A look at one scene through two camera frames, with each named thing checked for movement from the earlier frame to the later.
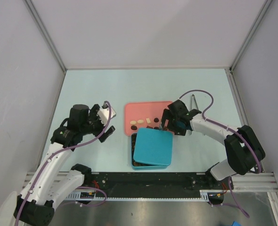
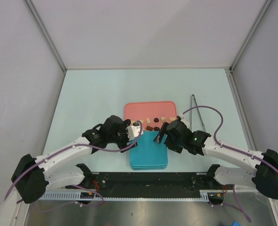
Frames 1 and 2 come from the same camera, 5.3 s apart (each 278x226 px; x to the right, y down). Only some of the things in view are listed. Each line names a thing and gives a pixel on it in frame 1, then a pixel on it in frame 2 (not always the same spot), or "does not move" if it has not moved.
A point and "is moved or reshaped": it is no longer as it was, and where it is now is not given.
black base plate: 169,184 does not move
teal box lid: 153,146 is moved or reshaped
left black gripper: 93,113 to 123,145
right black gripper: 167,115 to 158,138
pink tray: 145,115 does not move
